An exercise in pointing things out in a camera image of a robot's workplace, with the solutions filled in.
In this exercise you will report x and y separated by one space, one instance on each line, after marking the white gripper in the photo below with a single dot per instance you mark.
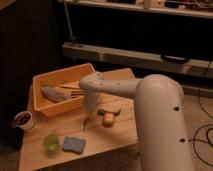
90 103

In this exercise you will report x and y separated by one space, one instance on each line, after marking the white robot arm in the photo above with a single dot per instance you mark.
160 124

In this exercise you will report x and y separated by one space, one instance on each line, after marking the green plastic cup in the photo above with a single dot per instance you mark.
51 143

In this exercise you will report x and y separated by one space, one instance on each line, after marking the white cup with dark contents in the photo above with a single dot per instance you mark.
23 120

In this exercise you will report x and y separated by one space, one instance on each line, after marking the green toy vegetable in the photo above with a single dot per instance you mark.
102 112

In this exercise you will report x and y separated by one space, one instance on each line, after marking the orange toy fruit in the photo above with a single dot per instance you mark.
108 119

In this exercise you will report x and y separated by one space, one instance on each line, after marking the wooden table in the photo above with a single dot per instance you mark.
98 139

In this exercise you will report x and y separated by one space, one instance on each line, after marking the wooden utensil in bin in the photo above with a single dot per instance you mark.
70 86

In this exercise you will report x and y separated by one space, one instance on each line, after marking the blue grey sponge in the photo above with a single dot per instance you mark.
73 144

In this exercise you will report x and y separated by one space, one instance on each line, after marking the yellow plastic bin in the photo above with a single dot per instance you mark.
67 76

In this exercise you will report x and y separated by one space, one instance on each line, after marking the grey cloth in bin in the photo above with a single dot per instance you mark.
53 95

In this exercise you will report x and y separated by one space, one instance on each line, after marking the grey metal shelf rail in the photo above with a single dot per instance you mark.
136 59

